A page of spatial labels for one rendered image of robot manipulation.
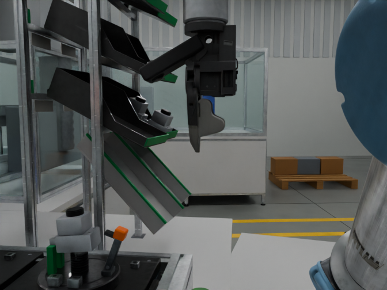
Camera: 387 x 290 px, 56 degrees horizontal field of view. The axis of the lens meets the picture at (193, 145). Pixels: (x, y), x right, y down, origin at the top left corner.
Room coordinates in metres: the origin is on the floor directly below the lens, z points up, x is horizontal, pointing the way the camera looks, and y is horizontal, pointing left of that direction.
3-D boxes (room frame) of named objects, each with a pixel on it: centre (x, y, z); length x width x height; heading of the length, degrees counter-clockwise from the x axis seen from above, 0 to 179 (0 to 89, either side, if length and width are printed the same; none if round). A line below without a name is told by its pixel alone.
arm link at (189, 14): (0.62, -0.02, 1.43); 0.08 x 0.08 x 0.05
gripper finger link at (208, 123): (0.61, -0.02, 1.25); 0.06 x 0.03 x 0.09; 83
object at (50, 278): (0.56, 0.23, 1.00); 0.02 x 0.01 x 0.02; 83
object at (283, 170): (5.91, -1.94, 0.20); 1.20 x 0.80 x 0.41; 93
